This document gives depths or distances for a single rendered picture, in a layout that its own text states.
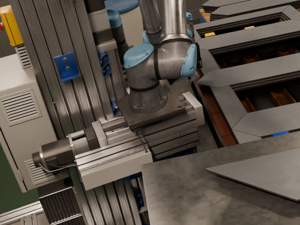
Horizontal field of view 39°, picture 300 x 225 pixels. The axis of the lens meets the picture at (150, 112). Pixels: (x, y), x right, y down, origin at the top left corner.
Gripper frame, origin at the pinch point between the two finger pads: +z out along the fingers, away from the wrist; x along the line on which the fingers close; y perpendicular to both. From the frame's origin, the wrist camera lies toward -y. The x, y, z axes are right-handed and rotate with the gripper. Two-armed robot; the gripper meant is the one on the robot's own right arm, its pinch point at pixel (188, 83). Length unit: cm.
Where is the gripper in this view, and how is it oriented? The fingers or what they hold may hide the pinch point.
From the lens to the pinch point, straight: 214.5
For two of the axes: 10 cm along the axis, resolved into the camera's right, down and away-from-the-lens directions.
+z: 1.7, 8.4, 5.2
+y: 9.8, -2.1, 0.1
